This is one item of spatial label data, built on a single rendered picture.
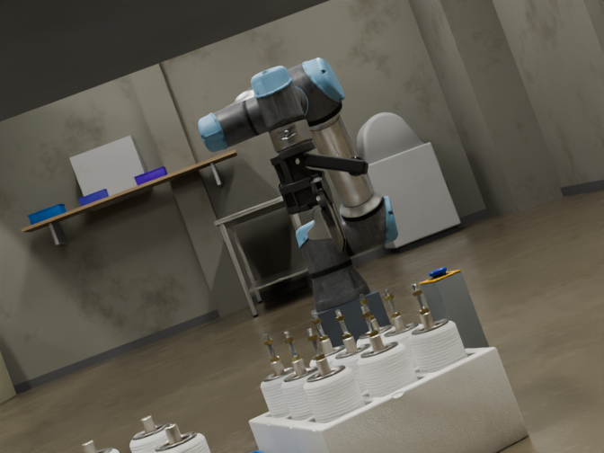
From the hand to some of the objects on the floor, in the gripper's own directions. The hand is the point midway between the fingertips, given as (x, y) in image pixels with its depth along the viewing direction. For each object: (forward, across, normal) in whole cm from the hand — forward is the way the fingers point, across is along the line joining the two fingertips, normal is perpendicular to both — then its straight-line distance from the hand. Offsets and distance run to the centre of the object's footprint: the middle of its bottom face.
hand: (342, 244), depth 180 cm
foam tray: (+46, -10, -7) cm, 48 cm away
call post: (+46, -32, +13) cm, 58 cm away
